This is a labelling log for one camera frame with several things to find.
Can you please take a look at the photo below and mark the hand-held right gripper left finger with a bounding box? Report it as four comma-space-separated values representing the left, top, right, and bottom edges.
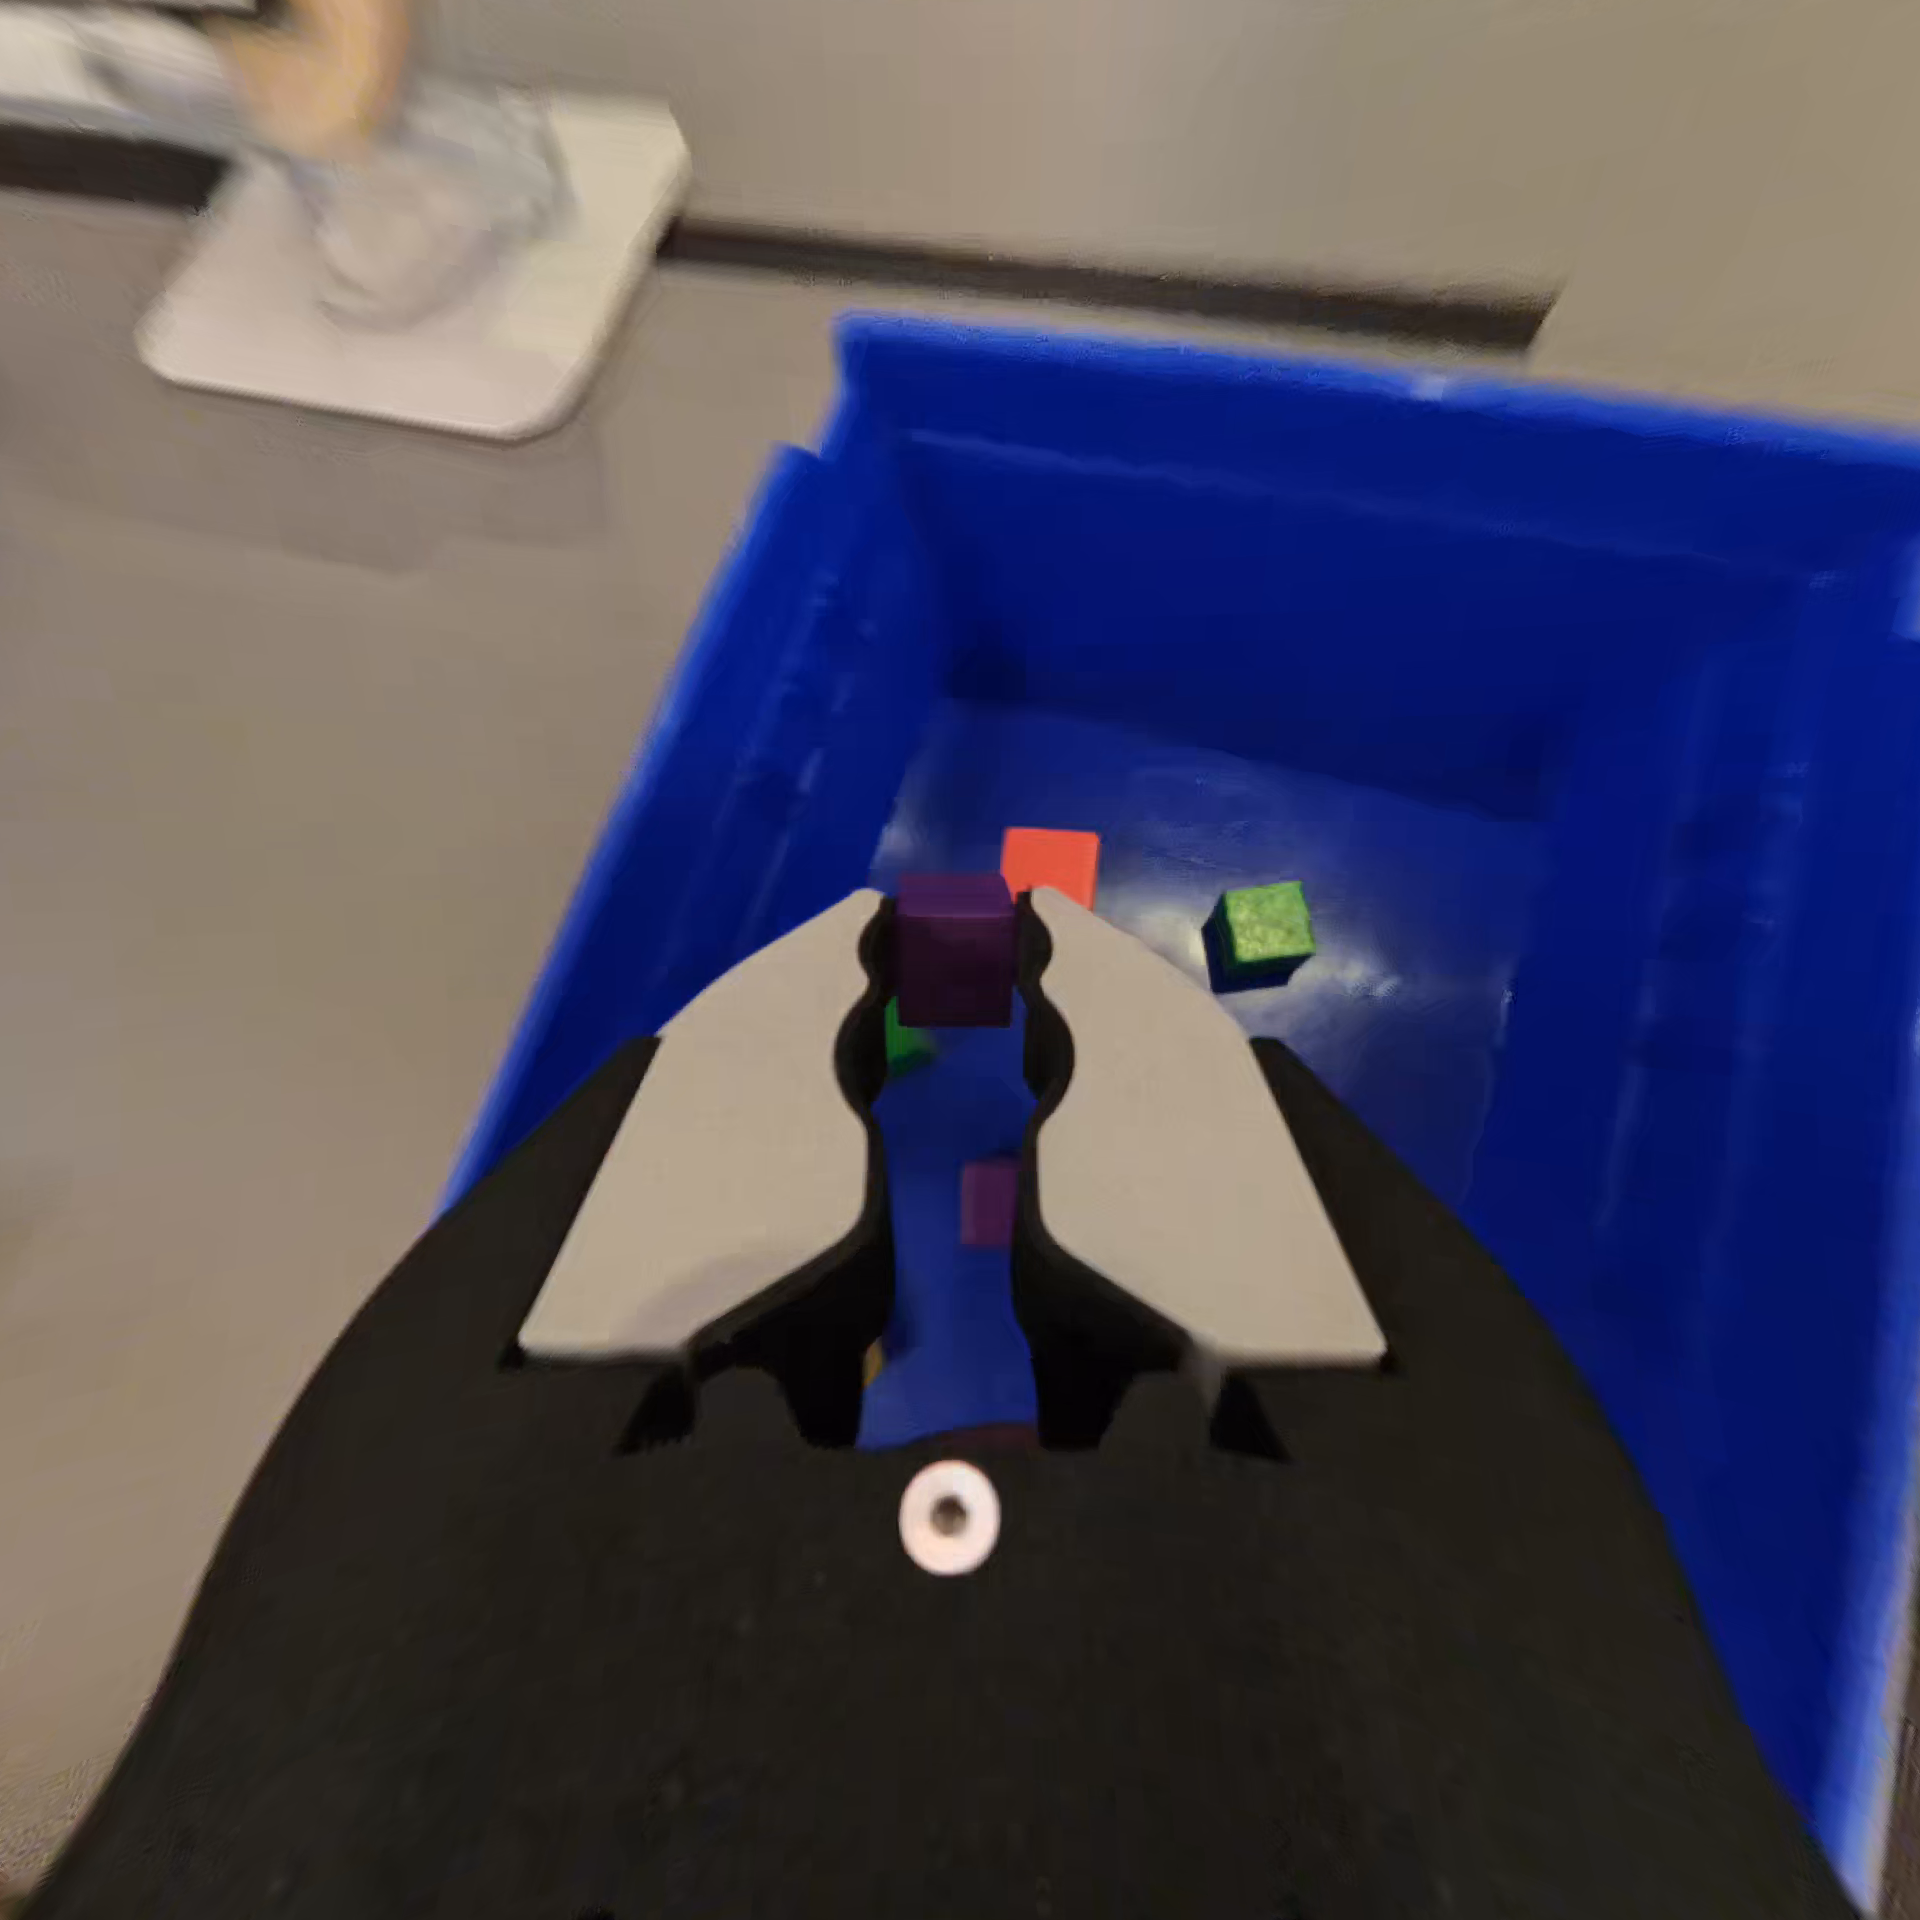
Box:
515, 886, 897, 1449

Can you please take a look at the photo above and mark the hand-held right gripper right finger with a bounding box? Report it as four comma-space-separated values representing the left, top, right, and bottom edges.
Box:
1012, 885, 1393, 1449

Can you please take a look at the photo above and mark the red wooden cube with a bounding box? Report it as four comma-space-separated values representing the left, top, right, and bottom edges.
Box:
998, 824, 1103, 911

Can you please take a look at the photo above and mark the blue plastic bin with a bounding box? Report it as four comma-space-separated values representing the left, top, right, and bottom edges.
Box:
438, 309, 1920, 1910

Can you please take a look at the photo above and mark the white metal stand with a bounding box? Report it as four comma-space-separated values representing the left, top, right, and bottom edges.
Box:
133, 81, 697, 445

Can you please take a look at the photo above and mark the white document stand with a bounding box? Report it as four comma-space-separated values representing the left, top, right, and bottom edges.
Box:
231, 0, 409, 155

